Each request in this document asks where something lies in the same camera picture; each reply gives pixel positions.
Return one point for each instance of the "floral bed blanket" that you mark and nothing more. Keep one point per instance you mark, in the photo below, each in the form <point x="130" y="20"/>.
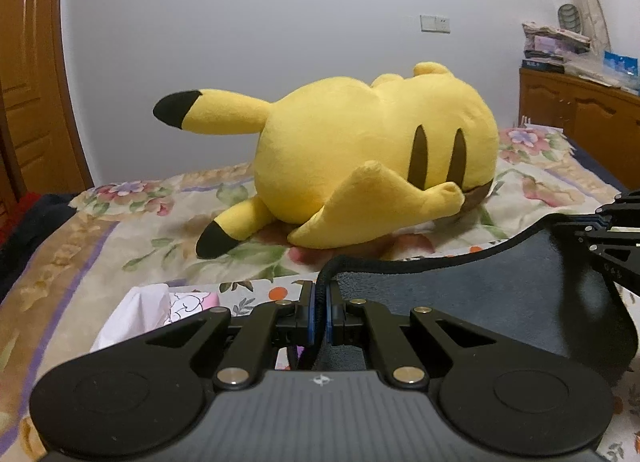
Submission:
<point x="150" y="242"/>

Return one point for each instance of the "yellow plush toy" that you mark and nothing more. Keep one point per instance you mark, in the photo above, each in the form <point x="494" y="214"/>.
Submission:
<point x="360" y="151"/>

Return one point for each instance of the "dark round striped object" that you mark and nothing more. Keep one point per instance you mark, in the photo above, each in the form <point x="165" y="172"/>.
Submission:
<point x="569" y="17"/>

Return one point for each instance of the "dark cloth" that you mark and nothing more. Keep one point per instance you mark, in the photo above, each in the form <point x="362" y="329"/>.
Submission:
<point x="35" y="232"/>

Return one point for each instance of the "pile of books and papers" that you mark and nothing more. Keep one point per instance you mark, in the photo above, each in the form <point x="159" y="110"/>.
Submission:
<point x="555" y="46"/>

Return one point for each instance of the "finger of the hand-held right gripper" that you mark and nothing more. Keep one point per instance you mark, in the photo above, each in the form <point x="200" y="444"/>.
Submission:
<point x="622" y="207"/>
<point x="595" y="242"/>

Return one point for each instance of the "white pink cloth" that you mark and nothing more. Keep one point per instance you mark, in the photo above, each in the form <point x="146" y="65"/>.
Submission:
<point x="145" y="312"/>

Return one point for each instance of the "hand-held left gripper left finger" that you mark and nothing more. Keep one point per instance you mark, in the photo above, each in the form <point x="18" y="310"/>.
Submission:
<point x="312" y="318"/>

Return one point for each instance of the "blue printed box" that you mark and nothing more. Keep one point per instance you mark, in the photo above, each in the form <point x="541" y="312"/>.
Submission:
<point x="621" y="69"/>

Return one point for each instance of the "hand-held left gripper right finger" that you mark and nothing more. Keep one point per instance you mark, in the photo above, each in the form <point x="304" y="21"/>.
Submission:
<point x="330" y="318"/>

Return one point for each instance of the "wooden cabinet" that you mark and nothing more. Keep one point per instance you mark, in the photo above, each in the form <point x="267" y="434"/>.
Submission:
<point x="575" y="106"/>

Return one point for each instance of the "wooden door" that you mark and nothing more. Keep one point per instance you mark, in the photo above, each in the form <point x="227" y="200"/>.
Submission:
<point x="30" y="66"/>

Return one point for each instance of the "dark blue mattress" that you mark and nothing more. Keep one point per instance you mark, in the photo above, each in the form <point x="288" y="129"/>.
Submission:
<point x="597" y="161"/>

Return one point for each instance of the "dark blue towel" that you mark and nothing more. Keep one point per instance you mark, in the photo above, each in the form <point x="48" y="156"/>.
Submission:
<point x="450" y="282"/>

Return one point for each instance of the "white wall socket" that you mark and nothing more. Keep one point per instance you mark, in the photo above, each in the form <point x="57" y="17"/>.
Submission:
<point x="434" y="23"/>

